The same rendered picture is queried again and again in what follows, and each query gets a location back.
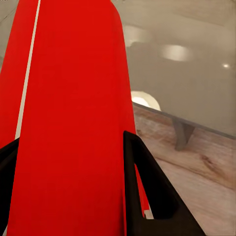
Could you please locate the radio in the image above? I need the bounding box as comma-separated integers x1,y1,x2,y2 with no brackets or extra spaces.
0,0,149,236

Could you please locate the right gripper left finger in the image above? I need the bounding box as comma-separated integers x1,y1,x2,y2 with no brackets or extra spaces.
0,138,20,236

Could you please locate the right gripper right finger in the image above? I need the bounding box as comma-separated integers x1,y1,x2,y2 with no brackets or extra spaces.
123,131,206,236

